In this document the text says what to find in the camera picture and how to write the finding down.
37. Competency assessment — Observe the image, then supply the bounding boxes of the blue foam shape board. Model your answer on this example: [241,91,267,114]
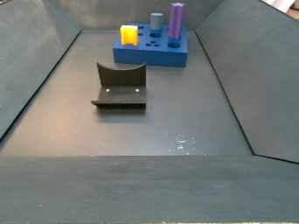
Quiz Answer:
[113,23,189,67]

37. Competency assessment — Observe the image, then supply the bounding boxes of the black curved stand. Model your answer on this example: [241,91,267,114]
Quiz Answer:
[91,64,146,108]

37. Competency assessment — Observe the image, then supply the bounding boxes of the yellow notched block peg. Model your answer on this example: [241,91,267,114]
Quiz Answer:
[121,25,139,46]

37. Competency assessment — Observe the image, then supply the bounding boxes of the light blue cylinder peg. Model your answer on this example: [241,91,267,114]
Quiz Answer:
[151,12,165,30]

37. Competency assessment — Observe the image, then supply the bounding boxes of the purple star-shaped peg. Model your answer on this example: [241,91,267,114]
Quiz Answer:
[169,3,186,39]

